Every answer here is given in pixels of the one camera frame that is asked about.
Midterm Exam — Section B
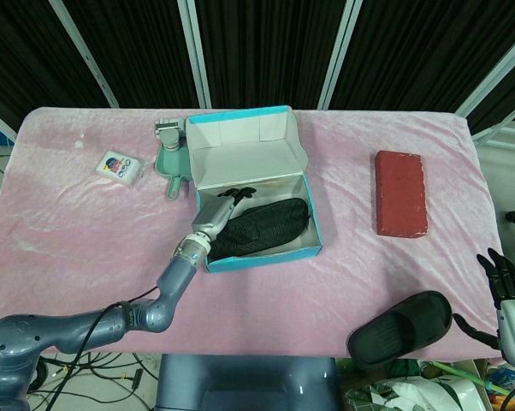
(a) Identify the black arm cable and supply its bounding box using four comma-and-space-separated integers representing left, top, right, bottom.
51, 287, 161, 411

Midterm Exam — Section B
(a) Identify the turquoise white shoe box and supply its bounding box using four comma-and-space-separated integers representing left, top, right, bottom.
184, 104, 325, 275

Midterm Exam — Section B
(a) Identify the green white patterned bag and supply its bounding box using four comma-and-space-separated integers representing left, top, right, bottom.
337, 358, 494, 411

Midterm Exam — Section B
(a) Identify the small white printed packet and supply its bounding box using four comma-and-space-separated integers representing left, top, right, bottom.
95, 150, 145, 187

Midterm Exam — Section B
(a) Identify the red rectangular brick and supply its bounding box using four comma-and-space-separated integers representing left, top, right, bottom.
374, 150, 430, 236

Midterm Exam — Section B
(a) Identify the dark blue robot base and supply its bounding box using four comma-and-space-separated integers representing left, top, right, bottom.
154, 354, 340, 411

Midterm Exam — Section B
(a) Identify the pink plush table cover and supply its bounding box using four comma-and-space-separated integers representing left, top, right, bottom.
0, 105, 510, 366

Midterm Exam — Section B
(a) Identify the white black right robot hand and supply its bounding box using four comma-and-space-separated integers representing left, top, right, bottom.
453, 247, 515, 368

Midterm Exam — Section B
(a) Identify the grey white small device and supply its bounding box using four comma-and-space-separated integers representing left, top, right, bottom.
155, 119, 186, 152

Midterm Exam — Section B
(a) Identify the teal dustpan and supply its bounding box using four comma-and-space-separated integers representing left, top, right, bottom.
154, 140, 193, 201

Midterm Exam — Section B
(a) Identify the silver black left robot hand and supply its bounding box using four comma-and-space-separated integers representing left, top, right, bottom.
190, 186, 258, 241

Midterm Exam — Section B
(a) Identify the black rubber slipper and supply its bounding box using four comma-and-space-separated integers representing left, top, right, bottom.
346, 290, 453, 371

